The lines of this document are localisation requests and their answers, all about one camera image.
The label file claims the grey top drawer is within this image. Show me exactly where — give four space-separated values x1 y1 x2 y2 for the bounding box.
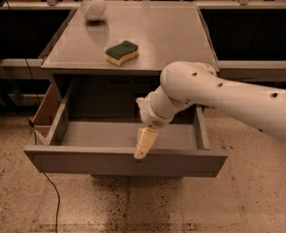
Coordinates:
24 78 227 178

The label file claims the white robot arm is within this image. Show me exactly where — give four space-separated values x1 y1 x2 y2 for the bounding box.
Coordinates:
134 61 286 159

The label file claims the grey drawer cabinet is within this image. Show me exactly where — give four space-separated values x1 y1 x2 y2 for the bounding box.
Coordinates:
43 1 217 117

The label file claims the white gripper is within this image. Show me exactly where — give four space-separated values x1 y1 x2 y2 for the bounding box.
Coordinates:
134 86 193 159

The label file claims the white bowl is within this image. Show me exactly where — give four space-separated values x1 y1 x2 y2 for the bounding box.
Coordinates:
84 0 107 21

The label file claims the black floor cable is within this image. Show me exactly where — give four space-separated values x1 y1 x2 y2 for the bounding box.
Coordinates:
27 118 61 233

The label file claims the green yellow sponge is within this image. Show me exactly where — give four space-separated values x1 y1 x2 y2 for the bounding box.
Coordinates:
105 41 139 66

